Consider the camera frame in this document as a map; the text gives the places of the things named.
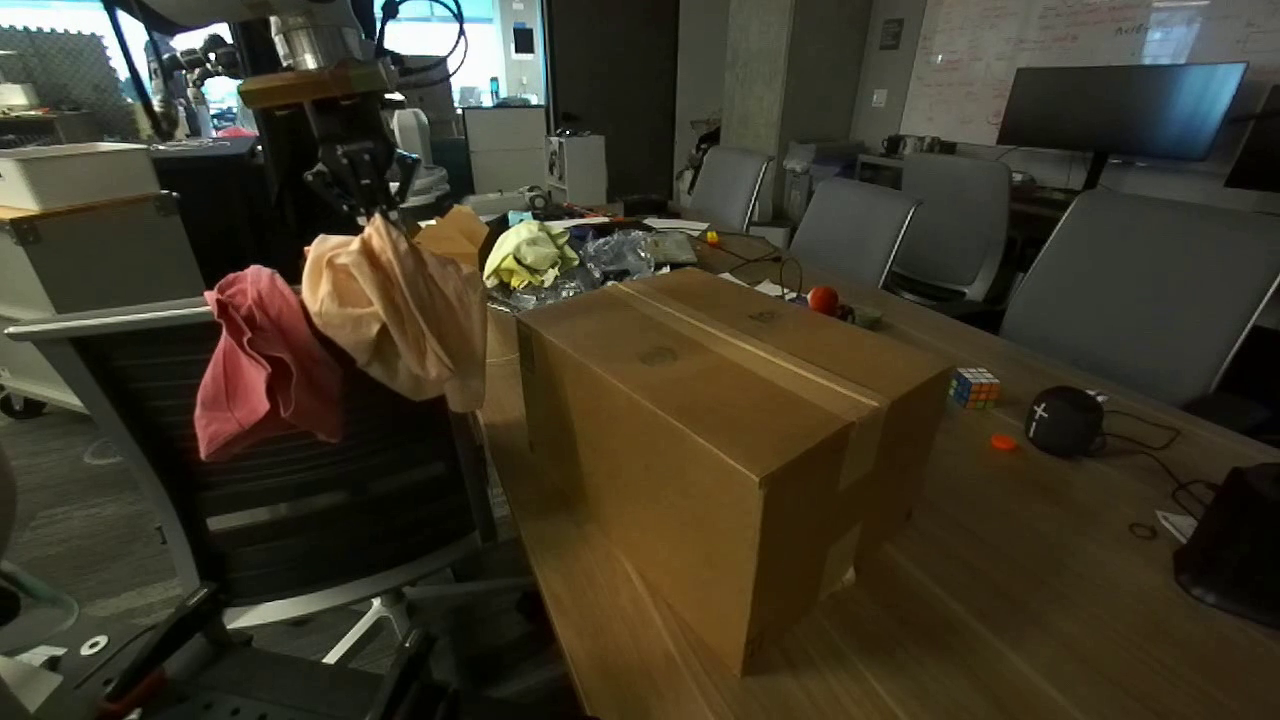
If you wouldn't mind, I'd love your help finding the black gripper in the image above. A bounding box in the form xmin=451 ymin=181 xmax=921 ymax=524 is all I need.
xmin=303 ymin=141 xmax=417 ymax=219

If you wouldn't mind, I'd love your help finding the peach t-shirt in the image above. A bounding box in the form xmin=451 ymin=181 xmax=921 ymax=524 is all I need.
xmin=302 ymin=215 xmax=487 ymax=414

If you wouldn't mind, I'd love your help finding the pink t-shirt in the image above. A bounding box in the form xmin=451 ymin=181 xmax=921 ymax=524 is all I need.
xmin=194 ymin=264 xmax=345 ymax=466

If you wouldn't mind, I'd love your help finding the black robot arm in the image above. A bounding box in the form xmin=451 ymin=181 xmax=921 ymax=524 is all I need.
xmin=108 ymin=0 xmax=439 ymax=219

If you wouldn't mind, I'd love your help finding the small brown cardboard box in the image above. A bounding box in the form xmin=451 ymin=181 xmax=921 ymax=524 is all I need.
xmin=417 ymin=204 xmax=487 ymax=267

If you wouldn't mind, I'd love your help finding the large brown cardboard box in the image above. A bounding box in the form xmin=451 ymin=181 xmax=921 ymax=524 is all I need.
xmin=518 ymin=274 xmax=947 ymax=674

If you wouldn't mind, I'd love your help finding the yellow-green crumpled bag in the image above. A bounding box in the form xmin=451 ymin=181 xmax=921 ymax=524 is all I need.
xmin=479 ymin=219 xmax=581 ymax=303

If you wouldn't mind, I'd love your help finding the clear plastic bag clutter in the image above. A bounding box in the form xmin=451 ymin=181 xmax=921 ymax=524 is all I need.
xmin=567 ymin=228 xmax=697 ymax=280

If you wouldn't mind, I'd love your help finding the grey cabinet left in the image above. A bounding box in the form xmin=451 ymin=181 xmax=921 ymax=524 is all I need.
xmin=0 ymin=141 xmax=211 ymax=417

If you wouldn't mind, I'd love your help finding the black mesh office chair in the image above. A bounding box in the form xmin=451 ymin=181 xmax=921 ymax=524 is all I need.
xmin=8 ymin=299 xmax=528 ymax=666

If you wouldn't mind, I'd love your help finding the grey chair far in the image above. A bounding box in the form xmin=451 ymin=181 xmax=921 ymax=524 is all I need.
xmin=689 ymin=150 xmax=771 ymax=233

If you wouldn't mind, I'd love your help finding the grey chair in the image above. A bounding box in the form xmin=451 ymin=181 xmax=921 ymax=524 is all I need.
xmin=689 ymin=150 xmax=771 ymax=233
xmin=794 ymin=181 xmax=918 ymax=288
xmin=1000 ymin=194 xmax=1280 ymax=406
xmin=891 ymin=152 xmax=1013 ymax=299

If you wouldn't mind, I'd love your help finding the red ball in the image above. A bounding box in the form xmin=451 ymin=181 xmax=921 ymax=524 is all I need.
xmin=806 ymin=285 xmax=841 ymax=316

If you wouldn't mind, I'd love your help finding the grey chair middle right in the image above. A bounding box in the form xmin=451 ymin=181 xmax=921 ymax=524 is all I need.
xmin=891 ymin=152 xmax=1013 ymax=299

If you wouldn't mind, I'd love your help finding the small colourful cube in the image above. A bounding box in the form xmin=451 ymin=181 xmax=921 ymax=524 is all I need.
xmin=947 ymin=363 xmax=1006 ymax=409

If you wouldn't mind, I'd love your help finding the small orange object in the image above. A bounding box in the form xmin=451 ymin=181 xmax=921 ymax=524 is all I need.
xmin=989 ymin=434 xmax=1023 ymax=457

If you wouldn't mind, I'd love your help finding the black round speaker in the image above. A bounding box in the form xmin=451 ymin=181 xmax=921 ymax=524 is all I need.
xmin=1023 ymin=386 xmax=1106 ymax=457

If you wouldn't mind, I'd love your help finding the black monitor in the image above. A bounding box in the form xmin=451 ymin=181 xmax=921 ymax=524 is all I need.
xmin=998 ymin=66 xmax=1243 ymax=162

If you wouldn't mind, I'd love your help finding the grey chair near right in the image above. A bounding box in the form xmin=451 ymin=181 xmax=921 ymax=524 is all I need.
xmin=1000 ymin=194 xmax=1280 ymax=406

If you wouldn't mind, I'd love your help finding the black object right edge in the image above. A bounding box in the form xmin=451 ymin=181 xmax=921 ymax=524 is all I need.
xmin=1171 ymin=466 xmax=1280 ymax=629

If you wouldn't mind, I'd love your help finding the black cable on table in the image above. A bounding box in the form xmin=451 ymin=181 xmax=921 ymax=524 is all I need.
xmin=1102 ymin=406 xmax=1220 ymax=546

